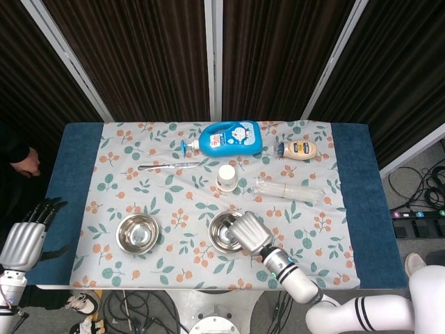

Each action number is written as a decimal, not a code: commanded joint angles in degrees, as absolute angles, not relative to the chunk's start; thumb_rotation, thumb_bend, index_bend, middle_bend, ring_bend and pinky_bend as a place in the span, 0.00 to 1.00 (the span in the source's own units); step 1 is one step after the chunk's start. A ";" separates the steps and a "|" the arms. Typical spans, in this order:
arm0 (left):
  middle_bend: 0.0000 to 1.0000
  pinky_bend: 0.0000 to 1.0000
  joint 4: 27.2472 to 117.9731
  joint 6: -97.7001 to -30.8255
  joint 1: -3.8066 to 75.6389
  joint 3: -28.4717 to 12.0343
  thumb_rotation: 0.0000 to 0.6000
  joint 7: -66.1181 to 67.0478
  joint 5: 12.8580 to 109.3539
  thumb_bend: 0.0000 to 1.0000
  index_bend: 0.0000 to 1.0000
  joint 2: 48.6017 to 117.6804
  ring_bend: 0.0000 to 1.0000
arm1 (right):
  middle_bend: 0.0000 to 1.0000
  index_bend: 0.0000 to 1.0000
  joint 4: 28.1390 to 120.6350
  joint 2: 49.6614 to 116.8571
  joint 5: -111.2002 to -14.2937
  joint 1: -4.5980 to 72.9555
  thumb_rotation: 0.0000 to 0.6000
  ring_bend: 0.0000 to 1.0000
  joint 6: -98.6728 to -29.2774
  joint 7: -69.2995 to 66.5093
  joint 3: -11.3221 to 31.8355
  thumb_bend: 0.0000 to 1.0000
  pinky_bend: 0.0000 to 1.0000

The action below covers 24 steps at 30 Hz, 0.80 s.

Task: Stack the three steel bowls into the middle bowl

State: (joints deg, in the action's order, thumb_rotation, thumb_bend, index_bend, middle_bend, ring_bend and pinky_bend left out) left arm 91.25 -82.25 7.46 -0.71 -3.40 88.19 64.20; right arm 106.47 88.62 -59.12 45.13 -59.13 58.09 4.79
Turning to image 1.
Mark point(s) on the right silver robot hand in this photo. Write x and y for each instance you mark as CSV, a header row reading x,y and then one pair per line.
x,y
250,231

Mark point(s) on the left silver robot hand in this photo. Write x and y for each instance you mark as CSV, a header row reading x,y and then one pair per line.
x,y
22,243

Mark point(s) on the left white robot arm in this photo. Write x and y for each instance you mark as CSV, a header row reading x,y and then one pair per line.
x,y
8,299

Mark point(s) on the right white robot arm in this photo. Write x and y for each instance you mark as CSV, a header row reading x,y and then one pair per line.
x,y
347,309

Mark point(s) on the upside-down white paper cup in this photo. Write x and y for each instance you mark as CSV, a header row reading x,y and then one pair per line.
x,y
226,181

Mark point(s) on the floral print tablecloth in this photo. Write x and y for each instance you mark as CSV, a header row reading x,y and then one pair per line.
x,y
180,195

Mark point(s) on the blue table cover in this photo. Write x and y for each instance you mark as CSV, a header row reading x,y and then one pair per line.
x,y
73,167

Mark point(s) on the blue pump detergent bottle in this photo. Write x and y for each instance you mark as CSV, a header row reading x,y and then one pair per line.
x,y
229,141

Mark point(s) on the mayonnaise squeeze bottle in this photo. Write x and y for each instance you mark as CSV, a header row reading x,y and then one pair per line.
x,y
300,150

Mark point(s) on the bystander black sleeve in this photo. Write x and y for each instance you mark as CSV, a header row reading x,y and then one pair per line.
x,y
12,146

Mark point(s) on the white yellow black sneaker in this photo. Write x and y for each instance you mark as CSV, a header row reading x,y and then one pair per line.
x,y
87,327

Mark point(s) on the steel table knife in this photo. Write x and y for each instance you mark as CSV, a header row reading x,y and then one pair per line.
x,y
156,167

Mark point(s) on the grey white shoe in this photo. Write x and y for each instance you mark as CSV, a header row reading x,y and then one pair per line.
x,y
414,264

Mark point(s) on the dark ribbed partition panel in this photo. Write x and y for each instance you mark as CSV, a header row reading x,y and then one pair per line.
x,y
28,69
278,52
139,52
400,69

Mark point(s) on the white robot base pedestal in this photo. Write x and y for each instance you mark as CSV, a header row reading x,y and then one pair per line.
x,y
213,313

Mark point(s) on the white partition frame post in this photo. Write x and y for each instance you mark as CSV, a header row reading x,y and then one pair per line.
x,y
69,59
333,59
213,59

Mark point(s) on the white partition frame rail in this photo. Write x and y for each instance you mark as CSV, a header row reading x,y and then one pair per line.
x,y
413,153

